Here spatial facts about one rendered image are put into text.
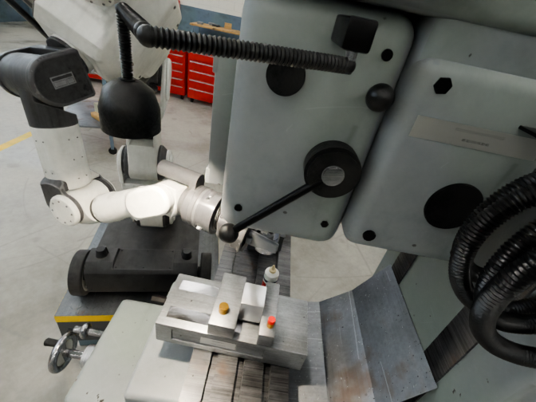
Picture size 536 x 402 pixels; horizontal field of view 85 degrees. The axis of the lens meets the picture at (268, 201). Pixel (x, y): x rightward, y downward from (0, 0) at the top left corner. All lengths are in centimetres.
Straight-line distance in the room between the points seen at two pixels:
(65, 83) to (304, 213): 55
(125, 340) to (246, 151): 79
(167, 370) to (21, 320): 138
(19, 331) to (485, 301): 202
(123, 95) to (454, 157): 39
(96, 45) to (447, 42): 62
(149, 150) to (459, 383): 108
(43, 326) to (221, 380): 145
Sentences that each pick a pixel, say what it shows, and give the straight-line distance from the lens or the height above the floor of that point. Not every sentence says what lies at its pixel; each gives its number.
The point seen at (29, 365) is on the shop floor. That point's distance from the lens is 196.
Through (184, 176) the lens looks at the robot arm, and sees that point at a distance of 61.
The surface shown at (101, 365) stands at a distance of 103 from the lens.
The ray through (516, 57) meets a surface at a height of 161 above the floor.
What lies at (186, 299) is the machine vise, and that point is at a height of 99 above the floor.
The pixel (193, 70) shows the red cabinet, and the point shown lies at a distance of 528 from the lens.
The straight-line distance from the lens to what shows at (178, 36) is 23.
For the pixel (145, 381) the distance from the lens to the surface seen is 85.
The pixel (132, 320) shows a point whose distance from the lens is 109.
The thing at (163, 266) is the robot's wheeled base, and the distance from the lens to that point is 139.
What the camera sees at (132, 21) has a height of 158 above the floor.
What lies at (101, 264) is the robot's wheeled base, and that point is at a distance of 142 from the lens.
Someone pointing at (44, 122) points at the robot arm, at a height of 133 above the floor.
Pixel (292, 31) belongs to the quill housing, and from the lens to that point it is 35.
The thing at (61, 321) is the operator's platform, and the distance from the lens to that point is 159.
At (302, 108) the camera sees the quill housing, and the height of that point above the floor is 152.
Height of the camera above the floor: 161
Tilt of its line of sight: 33 degrees down
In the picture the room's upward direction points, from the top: 12 degrees clockwise
